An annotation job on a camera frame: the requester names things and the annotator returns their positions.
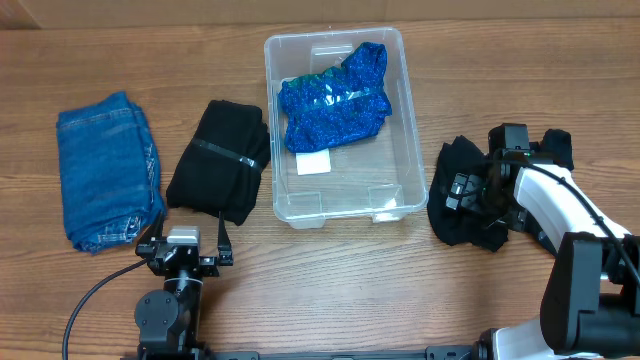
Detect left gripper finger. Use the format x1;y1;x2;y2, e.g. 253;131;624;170
217;211;232;253
136;213;165;245

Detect blue sparkly garment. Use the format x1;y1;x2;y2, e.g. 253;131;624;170
278;42;393;153

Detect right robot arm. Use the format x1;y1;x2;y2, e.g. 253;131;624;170
427;123;639;359

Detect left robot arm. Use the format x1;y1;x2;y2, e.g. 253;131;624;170
134;214;234;359

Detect folded blue jeans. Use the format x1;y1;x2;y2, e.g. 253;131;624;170
56;92;167;254

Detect black folded garment with tape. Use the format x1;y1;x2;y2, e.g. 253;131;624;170
166;100;271;226

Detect white label in bin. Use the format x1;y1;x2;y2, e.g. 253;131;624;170
295;149;331;176

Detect clear plastic storage bin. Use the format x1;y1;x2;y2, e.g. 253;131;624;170
264;27;428;229

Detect cardboard backdrop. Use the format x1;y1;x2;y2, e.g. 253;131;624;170
1;0;639;29

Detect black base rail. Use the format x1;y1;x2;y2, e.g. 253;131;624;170
122;345;473;360

